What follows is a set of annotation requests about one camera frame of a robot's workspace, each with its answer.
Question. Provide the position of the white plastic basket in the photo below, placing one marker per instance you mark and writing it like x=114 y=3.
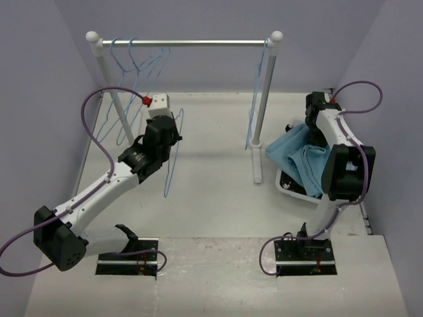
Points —
x=300 y=162

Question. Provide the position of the light blue trousers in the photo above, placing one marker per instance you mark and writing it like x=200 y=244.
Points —
x=299 y=159

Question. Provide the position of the blue wire hanger holding trousers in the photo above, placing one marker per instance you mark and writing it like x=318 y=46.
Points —
x=174 y=155

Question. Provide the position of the aluminium rail right table edge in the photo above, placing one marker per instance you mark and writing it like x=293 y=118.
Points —
x=363 y=211

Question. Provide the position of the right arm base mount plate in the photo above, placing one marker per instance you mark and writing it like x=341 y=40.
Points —
x=305 y=261

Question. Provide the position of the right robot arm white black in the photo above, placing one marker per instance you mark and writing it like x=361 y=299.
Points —
x=346 y=175

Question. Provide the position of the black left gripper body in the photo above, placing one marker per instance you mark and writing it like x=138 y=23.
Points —
x=176 y=137

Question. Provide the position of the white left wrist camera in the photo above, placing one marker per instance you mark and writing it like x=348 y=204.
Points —
x=159 y=106

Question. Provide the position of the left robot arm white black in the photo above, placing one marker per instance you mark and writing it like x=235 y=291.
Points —
x=61 y=233

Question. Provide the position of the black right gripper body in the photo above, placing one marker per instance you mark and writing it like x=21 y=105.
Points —
x=316 y=135

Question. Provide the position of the silver clothes rack with white feet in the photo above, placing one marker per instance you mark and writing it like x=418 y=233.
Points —
x=274 y=42

